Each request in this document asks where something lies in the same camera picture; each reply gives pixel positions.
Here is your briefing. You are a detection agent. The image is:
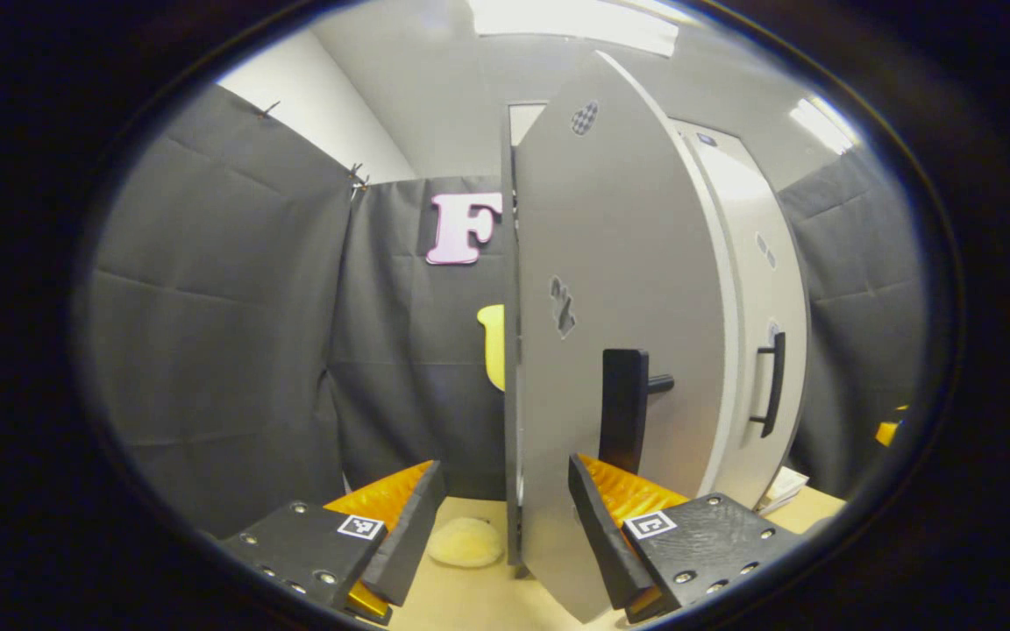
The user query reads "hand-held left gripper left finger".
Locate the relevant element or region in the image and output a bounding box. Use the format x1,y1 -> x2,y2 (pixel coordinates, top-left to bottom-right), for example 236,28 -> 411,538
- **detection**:
220,460 -> 449,625

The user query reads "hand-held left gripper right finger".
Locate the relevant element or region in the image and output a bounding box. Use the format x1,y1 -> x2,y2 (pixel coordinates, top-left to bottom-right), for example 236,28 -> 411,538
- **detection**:
568,453 -> 804,625

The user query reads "round yellow coaster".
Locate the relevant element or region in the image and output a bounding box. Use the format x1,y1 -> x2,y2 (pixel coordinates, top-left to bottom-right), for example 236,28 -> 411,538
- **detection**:
428,517 -> 506,569

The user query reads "grey cabinet door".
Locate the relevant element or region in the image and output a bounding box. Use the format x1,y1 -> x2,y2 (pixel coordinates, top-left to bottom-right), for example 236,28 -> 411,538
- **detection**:
689,140 -> 811,509
503,51 -> 738,623

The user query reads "grey cabinet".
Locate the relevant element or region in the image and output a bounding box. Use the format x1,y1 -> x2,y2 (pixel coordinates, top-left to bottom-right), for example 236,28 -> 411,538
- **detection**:
503,101 -> 813,571

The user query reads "beige book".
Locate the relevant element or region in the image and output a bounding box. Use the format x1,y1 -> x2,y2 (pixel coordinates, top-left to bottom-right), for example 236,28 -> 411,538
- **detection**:
766,466 -> 811,502

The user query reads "black backdrop cloth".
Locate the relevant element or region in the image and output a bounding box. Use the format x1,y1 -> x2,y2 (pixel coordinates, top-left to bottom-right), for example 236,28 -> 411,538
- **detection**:
75,83 -> 927,537

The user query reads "small ceiling light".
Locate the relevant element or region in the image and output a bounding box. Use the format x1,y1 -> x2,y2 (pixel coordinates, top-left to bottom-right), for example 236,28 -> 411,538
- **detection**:
790,96 -> 861,157

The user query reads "large ceiling light panel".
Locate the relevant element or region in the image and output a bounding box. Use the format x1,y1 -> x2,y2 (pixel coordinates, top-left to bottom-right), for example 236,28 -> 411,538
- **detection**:
468,0 -> 681,58

